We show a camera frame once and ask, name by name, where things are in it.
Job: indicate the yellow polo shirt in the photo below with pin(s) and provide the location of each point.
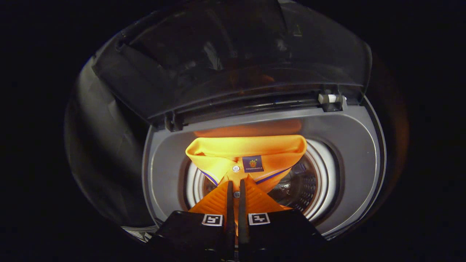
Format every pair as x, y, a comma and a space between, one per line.
218, 149

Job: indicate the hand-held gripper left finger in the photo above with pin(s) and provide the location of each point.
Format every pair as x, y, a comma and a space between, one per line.
230, 218

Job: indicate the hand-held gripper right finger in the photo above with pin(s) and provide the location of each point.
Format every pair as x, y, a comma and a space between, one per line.
243, 218

